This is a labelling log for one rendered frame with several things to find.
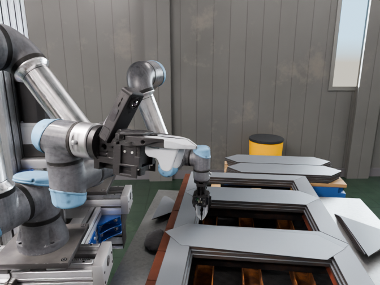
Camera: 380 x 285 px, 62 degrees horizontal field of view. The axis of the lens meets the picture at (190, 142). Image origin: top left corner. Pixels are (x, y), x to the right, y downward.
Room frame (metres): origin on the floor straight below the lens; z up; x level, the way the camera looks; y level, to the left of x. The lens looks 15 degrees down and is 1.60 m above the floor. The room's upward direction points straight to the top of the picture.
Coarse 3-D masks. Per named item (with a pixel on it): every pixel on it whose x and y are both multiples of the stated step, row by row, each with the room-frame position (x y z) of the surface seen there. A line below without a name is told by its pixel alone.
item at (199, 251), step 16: (224, 208) 1.56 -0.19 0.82; (240, 208) 1.55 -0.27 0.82; (256, 208) 1.54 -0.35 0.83; (272, 208) 1.53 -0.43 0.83; (288, 208) 1.52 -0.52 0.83; (304, 208) 1.51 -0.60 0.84; (336, 240) 1.19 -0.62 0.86; (192, 256) 1.13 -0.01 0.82; (208, 256) 1.12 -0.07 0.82; (224, 256) 1.11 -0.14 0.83; (240, 256) 1.11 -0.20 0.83; (256, 256) 1.11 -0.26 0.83; (272, 256) 1.10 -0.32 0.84; (288, 256) 1.10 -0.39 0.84; (336, 272) 1.01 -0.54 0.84
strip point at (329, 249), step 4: (320, 236) 1.21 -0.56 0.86; (320, 240) 1.18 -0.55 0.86; (324, 240) 1.18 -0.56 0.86; (328, 240) 1.18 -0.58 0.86; (324, 244) 1.16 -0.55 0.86; (328, 244) 1.15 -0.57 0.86; (332, 244) 1.15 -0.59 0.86; (336, 244) 1.15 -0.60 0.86; (324, 248) 1.13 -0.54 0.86; (328, 248) 1.13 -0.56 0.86; (332, 248) 1.13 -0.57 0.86; (336, 248) 1.13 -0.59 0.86; (340, 248) 1.13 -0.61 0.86; (344, 248) 1.13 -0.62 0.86; (324, 252) 1.10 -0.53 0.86; (328, 252) 1.10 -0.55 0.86; (332, 252) 1.10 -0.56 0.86; (336, 252) 1.10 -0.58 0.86; (328, 256) 1.07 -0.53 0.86; (332, 256) 1.08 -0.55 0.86
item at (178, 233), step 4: (184, 224) 1.31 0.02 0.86; (176, 228) 1.28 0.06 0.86; (180, 228) 1.28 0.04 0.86; (184, 228) 1.28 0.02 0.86; (172, 232) 1.24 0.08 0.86; (176, 232) 1.24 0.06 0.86; (180, 232) 1.24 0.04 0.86; (184, 232) 1.24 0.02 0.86; (172, 236) 1.21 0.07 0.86; (176, 236) 1.21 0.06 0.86; (180, 236) 1.21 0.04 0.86; (176, 240) 1.18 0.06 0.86; (180, 240) 1.18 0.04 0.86; (180, 244) 1.15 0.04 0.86
